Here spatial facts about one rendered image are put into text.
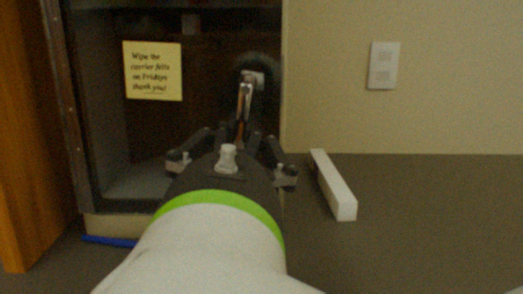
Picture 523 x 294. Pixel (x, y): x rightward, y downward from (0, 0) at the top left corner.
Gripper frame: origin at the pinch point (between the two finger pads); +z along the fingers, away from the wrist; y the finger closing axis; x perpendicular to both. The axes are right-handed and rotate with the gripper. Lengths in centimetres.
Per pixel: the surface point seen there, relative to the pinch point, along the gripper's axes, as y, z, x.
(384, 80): -33, 48, -2
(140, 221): 14.4, 5.5, 19.3
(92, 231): 22.1, 5.5, 22.3
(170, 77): 10.4, 4.2, -4.8
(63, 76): 25.0, 4.3, -3.0
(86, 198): 22.4, 4.3, 15.6
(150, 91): 13.0, 4.2, -2.5
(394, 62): -34, 48, -7
